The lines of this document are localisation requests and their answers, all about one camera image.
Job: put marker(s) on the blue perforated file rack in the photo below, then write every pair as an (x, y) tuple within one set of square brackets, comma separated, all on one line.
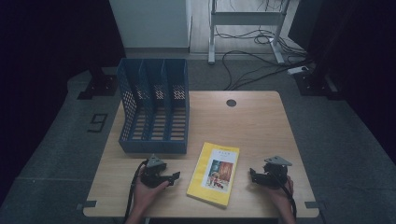
[(154, 109)]

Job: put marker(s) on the round black table grommet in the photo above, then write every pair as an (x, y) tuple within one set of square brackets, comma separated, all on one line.
[(231, 103)]

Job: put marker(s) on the grey tape piece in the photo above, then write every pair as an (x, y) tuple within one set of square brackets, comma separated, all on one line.
[(314, 205)]

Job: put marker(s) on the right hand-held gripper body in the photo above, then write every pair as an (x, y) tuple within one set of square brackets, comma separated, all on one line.
[(274, 175)]

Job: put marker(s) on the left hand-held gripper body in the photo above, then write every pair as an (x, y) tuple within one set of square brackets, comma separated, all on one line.
[(152, 175)]

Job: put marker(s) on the white cabinet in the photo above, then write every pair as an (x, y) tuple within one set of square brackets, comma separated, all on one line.
[(152, 25)]

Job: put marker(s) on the white metal desk frame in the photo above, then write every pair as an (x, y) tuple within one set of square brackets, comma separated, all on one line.
[(246, 18)]

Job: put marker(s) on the yellow book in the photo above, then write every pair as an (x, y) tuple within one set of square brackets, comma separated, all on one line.
[(214, 174)]

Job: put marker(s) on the person's left hand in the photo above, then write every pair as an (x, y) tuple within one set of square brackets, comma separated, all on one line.
[(146, 196)]

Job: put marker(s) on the dark curtain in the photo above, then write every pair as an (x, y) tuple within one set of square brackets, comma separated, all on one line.
[(40, 62), (364, 62)]

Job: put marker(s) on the person's right hand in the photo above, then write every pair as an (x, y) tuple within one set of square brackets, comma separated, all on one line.
[(281, 194)]

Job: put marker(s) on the black stand base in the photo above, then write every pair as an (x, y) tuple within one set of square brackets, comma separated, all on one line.
[(314, 84), (101, 87)]

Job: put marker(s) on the white power strip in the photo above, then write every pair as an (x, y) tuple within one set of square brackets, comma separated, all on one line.
[(297, 70)]

